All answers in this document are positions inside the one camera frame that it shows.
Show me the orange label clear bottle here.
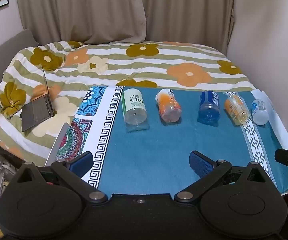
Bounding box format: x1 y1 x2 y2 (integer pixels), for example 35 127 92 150
224 94 251 126

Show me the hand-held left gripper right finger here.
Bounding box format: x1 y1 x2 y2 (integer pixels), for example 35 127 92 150
174 151 269 204

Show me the orange drink bottle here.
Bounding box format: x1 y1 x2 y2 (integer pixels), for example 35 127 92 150
155 88 182 124

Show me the blue patterned cloth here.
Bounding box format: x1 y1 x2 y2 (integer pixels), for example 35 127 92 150
56 85 288 196

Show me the floral striped quilt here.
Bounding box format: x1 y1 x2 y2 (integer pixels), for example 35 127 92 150
0 40 263 166

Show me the open grey laptop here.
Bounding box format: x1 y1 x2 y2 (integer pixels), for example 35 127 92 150
21 65 55 132

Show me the small white bottle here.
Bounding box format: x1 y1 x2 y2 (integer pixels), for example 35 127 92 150
251 99 270 126

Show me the green label clear bottle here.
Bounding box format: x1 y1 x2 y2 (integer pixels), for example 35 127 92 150
121 88 150 133

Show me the blue label clear bottle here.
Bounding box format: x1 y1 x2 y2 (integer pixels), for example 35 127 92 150
197 90 221 125

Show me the beige curtain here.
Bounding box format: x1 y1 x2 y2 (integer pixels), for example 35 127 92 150
15 0 236 53

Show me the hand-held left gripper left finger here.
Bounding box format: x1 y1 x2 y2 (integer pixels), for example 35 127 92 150
16 151 109 204

